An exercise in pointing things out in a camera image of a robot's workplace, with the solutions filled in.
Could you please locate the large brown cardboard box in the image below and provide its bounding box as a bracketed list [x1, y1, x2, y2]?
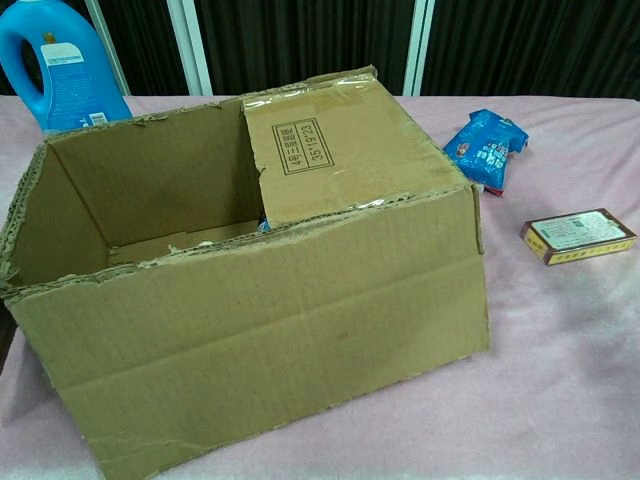
[0, 64, 491, 480]

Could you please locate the blue snack bag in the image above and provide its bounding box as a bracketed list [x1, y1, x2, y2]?
[442, 108, 530, 197]

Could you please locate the black curtain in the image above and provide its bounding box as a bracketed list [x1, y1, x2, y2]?
[0, 0, 640, 99]

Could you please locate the brown flat medicine box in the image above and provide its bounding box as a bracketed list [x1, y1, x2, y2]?
[519, 207, 638, 267]

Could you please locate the pink tablecloth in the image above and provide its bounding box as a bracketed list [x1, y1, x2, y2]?
[0, 92, 640, 480]

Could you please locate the blue detergent pump bottle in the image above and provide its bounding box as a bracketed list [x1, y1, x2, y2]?
[0, 0, 134, 134]

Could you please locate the wide white frame post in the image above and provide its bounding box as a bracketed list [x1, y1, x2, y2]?
[402, 0, 436, 97]
[166, 0, 214, 96]

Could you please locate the thin white frame post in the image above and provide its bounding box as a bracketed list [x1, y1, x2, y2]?
[83, 0, 132, 97]

